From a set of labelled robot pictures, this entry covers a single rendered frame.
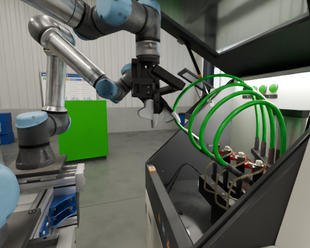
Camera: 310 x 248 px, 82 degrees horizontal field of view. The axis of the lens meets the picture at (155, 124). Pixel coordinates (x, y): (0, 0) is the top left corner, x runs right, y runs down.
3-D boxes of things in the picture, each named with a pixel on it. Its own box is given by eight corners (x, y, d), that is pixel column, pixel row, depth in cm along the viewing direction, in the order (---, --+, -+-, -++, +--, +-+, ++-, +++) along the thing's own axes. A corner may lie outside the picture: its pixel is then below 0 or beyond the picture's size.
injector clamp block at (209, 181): (198, 205, 84) (199, 174, 82) (217, 202, 86) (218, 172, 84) (248, 274, 51) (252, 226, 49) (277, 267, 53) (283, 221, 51)
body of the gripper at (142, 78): (131, 99, 58) (130, 61, 57) (157, 99, 60) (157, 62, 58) (133, 99, 51) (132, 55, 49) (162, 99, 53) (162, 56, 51)
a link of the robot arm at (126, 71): (123, 77, 89) (135, 64, 87) (137, 92, 87) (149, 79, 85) (115, 72, 81) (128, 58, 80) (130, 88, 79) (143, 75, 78)
